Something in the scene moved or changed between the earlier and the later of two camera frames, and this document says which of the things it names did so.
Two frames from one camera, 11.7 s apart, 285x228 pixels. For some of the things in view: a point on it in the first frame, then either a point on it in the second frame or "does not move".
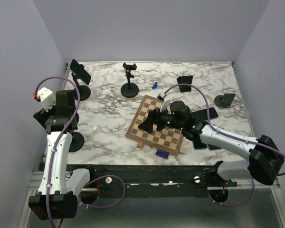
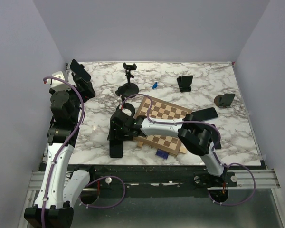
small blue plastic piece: (154, 86) does not move
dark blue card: (162, 154) does not move
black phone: (42, 117) to (116, 149)
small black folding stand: (185, 79) does not move
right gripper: (147, 125) to (113, 127)
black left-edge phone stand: (77, 142) to (121, 90)
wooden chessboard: (168, 138) does not move
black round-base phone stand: (129, 90) does not move
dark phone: (80, 71) does not move
